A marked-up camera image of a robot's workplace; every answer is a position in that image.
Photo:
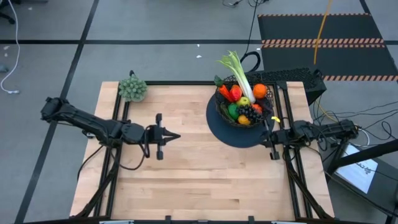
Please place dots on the black table frame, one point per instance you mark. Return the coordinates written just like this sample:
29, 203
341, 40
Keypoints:
180, 82

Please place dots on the green bell pepper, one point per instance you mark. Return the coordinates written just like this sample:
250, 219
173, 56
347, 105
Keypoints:
225, 112

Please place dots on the silver aluminium bar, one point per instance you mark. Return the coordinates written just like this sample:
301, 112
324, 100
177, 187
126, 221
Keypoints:
287, 222
116, 222

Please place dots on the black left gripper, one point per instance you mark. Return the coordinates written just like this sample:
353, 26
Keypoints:
154, 135

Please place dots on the dark blue round placemat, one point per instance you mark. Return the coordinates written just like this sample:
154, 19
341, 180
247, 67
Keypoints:
236, 138

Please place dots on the small yellow tag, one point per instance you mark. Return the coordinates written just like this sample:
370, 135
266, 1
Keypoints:
275, 119

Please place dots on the dark woven wicker basket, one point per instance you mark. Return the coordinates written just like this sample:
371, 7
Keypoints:
270, 96

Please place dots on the white paper sheet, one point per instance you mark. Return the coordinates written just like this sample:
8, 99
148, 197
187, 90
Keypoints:
357, 169

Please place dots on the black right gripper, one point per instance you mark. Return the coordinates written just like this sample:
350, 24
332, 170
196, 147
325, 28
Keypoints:
280, 137

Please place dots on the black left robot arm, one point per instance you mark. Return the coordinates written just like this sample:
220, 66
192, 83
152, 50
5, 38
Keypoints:
87, 123

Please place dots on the yellow green apple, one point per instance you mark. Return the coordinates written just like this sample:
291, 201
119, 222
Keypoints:
243, 101

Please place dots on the dark purple grape bunch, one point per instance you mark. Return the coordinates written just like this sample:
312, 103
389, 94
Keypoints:
248, 112

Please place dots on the red orange round fruit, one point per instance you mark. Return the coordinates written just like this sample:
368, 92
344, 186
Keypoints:
258, 108

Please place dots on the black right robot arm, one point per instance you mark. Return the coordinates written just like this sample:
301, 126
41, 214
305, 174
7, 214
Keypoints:
326, 129

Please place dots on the pale green celery bunch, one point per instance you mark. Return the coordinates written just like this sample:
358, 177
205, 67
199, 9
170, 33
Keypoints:
237, 70

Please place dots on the yellow lemon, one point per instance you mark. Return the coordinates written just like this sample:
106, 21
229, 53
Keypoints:
244, 120

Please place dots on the black mat with striped edges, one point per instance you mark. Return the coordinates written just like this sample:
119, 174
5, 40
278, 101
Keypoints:
286, 28

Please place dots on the orange mandarin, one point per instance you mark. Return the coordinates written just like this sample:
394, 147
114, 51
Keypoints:
259, 91

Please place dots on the black tripod stand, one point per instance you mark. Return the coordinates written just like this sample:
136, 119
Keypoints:
367, 154

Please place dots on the green lime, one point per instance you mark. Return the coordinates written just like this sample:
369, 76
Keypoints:
233, 111

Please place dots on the orange carrot with green leaves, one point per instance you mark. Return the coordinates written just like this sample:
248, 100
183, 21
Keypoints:
224, 92

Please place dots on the black chair base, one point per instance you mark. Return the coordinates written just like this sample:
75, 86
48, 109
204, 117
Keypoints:
9, 19

